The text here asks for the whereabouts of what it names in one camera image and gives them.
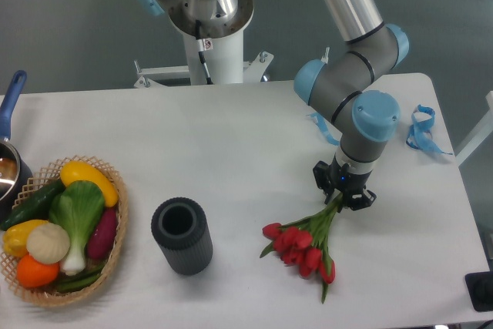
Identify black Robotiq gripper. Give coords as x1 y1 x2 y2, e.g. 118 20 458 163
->
313 161 377 213

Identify red tulip bouquet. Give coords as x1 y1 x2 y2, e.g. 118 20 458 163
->
260 195 343 303

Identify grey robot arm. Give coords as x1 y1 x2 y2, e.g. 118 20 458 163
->
293 0 409 210

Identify blue ribbon strip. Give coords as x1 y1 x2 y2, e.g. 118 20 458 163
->
307 112 340 146

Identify crumpled blue ribbon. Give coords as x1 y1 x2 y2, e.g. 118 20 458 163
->
406 104 452 156

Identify black device at table edge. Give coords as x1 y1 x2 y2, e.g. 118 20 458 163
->
464 271 492 312

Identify dark grey ribbed vase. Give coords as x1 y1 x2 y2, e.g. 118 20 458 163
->
151 197 213 276

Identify purple sweet potato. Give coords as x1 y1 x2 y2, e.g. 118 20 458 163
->
86 208 118 260

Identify green bok choy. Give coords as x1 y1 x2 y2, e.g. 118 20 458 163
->
49 180 105 276

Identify yellow squash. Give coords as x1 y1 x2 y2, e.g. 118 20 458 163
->
59 160 119 208

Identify green bean pods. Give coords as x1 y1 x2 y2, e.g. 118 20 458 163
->
54 263 105 294

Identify woven bamboo basket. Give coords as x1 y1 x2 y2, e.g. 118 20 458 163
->
1 156 129 307

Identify cream white garlic bulb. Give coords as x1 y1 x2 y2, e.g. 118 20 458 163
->
26 223 70 264

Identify dark green cucumber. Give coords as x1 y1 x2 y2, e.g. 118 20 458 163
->
1 179 65 231

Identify orange fruit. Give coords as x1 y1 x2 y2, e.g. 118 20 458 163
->
16 254 59 288

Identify yellow bell pepper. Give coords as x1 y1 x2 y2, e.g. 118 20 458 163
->
3 220 48 258

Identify white frame at right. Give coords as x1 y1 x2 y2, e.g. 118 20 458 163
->
455 91 492 166

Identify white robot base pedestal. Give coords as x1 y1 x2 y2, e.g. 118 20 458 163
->
138 0 273 86

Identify black cable on pedestal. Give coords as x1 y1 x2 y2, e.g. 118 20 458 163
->
193 19 214 86

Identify blue handled saucepan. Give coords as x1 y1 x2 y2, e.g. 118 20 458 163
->
1 70 32 222

